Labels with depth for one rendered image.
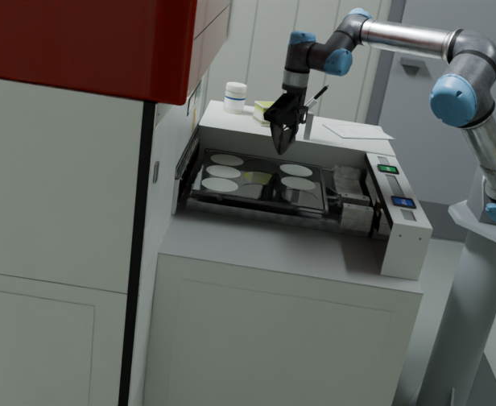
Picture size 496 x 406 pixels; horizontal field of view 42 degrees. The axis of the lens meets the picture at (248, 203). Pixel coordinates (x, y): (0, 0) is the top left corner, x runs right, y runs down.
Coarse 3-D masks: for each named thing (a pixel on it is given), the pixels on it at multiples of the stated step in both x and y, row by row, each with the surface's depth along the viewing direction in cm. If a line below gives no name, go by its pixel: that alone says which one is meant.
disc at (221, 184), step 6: (204, 180) 174; (210, 180) 174; (216, 180) 175; (222, 180) 176; (228, 180) 176; (210, 186) 170; (216, 186) 171; (222, 186) 172; (228, 186) 172; (234, 186) 173
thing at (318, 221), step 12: (192, 204) 173; (204, 204) 173; (216, 204) 173; (228, 204) 174; (240, 216) 174; (252, 216) 173; (264, 216) 173; (276, 216) 173; (288, 216) 173; (300, 216) 173; (312, 228) 174; (324, 228) 173; (336, 228) 173
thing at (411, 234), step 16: (384, 160) 196; (384, 176) 180; (400, 176) 182; (384, 192) 168; (400, 192) 171; (400, 208) 159; (416, 208) 160; (400, 224) 149; (416, 224) 150; (400, 240) 151; (416, 240) 150; (400, 256) 152; (416, 256) 152; (384, 272) 154; (400, 272) 154; (416, 272) 154
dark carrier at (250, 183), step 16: (208, 160) 189; (256, 160) 196; (272, 160) 198; (208, 176) 177; (240, 176) 181; (256, 176) 183; (272, 176) 185; (304, 176) 189; (224, 192) 168; (240, 192) 170; (256, 192) 172; (272, 192) 173; (288, 192) 175; (304, 192) 177; (320, 192) 179; (320, 208) 167
